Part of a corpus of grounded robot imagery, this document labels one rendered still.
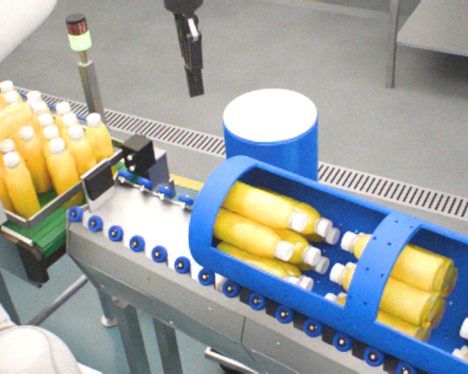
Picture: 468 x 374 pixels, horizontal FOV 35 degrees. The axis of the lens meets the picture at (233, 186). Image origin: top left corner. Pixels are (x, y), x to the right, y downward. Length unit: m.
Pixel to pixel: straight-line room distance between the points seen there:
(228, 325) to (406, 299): 0.50
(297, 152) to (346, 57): 2.51
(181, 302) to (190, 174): 1.87
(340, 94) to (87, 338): 2.06
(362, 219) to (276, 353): 0.37
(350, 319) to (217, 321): 0.44
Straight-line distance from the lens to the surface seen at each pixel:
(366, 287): 1.47
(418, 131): 3.97
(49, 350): 1.31
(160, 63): 4.70
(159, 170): 2.40
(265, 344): 1.78
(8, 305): 2.30
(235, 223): 1.66
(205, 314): 1.86
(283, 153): 2.12
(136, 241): 1.91
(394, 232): 1.50
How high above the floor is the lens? 2.24
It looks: 39 degrees down
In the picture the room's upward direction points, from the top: 5 degrees counter-clockwise
